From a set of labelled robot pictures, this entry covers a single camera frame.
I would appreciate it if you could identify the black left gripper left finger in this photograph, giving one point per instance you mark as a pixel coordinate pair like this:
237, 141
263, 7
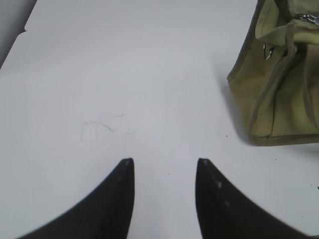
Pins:
105, 213

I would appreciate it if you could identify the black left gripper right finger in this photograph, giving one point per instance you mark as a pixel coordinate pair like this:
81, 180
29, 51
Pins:
224, 212

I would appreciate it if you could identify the yellow canvas bag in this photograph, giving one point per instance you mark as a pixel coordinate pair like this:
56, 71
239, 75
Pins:
275, 80

